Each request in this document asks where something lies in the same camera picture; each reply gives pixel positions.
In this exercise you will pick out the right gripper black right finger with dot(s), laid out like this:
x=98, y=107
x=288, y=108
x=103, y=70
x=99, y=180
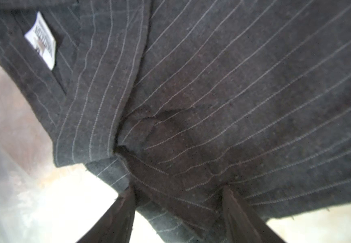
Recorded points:
x=243, y=225

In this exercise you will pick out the clear plastic vacuum bag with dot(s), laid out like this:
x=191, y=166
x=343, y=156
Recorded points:
x=40, y=203

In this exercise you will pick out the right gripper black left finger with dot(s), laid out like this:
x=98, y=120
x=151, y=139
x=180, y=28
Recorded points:
x=116, y=225

